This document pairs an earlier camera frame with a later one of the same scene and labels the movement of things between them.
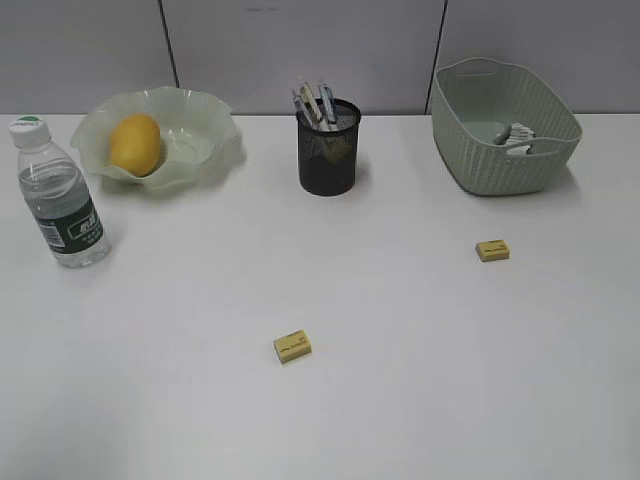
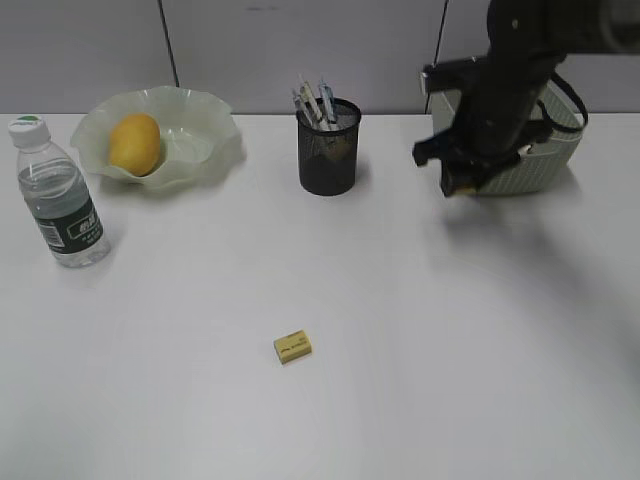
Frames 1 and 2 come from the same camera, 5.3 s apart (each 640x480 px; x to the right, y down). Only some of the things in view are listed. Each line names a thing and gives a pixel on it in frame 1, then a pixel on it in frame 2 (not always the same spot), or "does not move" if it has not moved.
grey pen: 299,105 does not move
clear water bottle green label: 57,196 does not move
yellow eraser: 492,250 → 465,188
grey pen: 328,98 does not move
